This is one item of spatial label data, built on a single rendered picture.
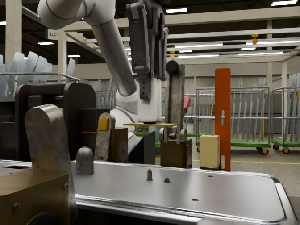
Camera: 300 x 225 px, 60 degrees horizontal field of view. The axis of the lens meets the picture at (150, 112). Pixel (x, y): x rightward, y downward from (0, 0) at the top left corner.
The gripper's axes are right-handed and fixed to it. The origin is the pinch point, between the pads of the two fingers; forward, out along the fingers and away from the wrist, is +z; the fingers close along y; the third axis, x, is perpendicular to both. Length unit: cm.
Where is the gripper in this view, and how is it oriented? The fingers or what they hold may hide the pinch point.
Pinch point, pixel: (149, 100)
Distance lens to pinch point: 42.6
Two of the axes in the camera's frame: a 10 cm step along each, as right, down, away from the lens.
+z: 0.0, 10.0, 0.0
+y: -3.6, 0.0, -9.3
